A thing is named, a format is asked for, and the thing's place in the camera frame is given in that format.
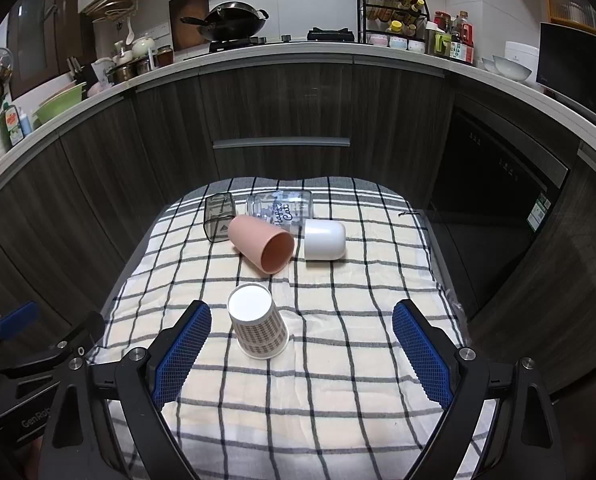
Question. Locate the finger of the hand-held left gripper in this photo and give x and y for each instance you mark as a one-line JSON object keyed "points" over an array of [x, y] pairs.
{"points": [[53, 352], [18, 316]]}

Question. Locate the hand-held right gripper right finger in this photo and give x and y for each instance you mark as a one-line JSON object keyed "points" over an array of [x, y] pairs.
{"points": [[422, 355]]}

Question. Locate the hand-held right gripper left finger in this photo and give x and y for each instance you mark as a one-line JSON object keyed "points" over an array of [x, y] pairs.
{"points": [[183, 355]]}

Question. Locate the checked paper cup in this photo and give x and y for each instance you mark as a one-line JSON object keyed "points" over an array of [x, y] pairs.
{"points": [[260, 332]]}

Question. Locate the pink plastic cup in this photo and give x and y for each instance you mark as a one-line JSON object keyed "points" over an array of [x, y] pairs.
{"points": [[250, 240]]}

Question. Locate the dark transparent square cup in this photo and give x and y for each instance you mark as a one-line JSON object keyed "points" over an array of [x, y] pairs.
{"points": [[218, 220]]}

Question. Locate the white plastic cup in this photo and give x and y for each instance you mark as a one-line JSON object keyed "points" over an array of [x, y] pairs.
{"points": [[325, 240]]}

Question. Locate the clear printed glass cup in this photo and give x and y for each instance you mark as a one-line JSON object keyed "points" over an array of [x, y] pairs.
{"points": [[278, 207]]}

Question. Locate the checked table cloth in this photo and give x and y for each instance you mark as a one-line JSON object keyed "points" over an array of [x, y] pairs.
{"points": [[328, 385]]}

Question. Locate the black dishwasher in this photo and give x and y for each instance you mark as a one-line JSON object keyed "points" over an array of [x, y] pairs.
{"points": [[492, 195]]}

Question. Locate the green dish soap bottle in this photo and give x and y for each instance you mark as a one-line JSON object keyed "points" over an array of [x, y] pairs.
{"points": [[12, 127]]}

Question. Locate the blue bottle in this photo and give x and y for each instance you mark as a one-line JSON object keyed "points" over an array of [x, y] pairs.
{"points": [[26, 124]]}

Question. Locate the green basin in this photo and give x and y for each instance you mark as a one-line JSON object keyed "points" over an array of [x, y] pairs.
{"points": [[60, 107]]}

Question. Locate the white teapot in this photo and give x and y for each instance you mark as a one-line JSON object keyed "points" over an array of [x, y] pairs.
{"points": [[142, 47]]}

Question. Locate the small white bowl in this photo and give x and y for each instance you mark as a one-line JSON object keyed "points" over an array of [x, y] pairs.
{"points": [[488, 65]]}

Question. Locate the brown jar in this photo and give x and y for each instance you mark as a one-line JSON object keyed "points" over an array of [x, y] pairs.
{"points": [[164, 56]]}

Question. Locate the dark sauce bottle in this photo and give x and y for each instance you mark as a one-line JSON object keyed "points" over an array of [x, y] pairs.
{"points": [[461, 42]]}

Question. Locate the black gas stove burner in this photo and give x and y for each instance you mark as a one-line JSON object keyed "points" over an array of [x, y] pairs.
{"points": [[330, 35], [238, 44]]}

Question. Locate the white rice cooker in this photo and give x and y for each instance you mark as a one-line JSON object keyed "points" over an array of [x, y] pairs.
{"points": [[522, 55]]}

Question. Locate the black microwave oven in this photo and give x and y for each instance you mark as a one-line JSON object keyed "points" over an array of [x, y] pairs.
{"points": [[572, 70]]}

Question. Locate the black wok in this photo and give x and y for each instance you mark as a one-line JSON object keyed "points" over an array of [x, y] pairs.
{"points": [[233, 17]]}

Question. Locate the black spice rack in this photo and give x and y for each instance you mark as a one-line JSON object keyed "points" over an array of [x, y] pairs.
{"points": [[392, 15]]}

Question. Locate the brown cutting board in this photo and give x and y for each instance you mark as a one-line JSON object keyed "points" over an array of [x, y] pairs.
{"points": [[188, 10]]}

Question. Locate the wooden wall rack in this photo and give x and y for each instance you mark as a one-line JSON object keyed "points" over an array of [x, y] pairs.
{"points": [[113, 2]]}

